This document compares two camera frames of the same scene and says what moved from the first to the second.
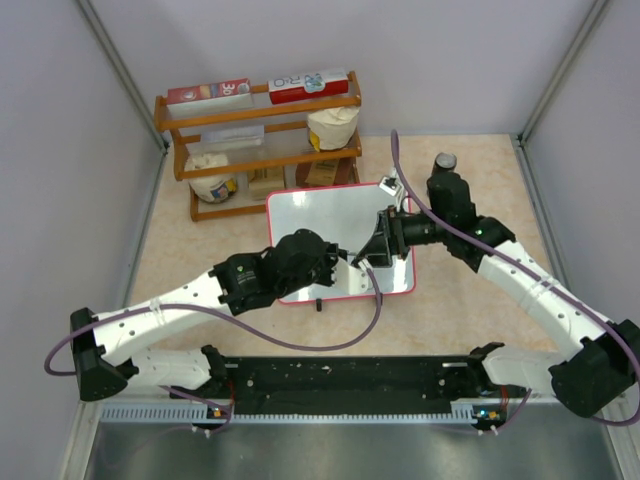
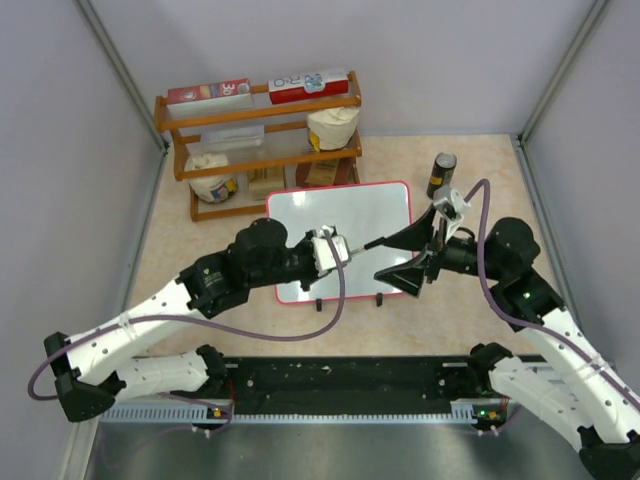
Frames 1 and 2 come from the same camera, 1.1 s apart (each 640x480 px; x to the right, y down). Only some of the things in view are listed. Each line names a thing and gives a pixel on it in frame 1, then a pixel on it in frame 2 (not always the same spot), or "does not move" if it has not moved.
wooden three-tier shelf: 233,149 does not move
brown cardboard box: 340,171 does not move
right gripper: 387,241 to 408,275
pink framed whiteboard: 348,215 does not move
